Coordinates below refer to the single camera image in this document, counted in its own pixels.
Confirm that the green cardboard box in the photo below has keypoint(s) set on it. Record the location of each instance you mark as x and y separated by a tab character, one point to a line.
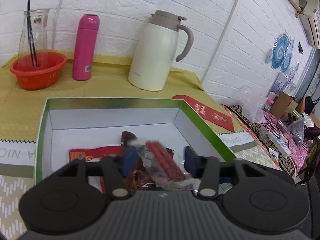
86	123

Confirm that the white air conditioner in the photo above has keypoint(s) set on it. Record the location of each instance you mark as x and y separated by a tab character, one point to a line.
309	17

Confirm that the red plastic basket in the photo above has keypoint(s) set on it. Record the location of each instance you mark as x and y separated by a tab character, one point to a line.
35	78

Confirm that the pink thermos bottle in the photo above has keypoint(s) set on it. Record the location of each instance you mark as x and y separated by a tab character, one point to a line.
84	46

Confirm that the blue round wall decoration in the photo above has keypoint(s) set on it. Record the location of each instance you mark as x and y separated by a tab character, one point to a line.
281	53

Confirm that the yellow green tablecloth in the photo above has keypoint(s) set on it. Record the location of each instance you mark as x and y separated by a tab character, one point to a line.
21	109

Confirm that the cream thermal jug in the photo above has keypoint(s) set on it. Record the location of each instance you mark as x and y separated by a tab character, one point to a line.
156	49

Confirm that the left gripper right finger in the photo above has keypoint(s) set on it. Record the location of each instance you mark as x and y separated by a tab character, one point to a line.
206	169

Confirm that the red snack packet in box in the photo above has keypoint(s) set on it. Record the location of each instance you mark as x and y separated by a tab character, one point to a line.
93	155

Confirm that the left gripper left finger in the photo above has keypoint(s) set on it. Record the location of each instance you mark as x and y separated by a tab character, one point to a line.
115	170

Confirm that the black chopsticks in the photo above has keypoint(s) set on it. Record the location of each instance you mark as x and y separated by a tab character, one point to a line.
30	37

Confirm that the brown cardboard box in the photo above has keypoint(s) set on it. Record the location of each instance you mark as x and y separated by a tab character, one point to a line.
283	105

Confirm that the clear plastic bag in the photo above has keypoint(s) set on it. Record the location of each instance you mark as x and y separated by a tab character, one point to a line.
250	108

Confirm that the red envelope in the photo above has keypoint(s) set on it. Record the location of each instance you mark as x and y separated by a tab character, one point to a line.
208	113

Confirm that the white power strip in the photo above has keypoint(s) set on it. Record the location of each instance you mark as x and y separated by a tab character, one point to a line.
280	145

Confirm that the red sausage snack pack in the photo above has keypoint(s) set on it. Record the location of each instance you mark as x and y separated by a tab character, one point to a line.
163	170

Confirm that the clear glass carafe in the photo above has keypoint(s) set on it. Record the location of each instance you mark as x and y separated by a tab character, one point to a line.
39	19

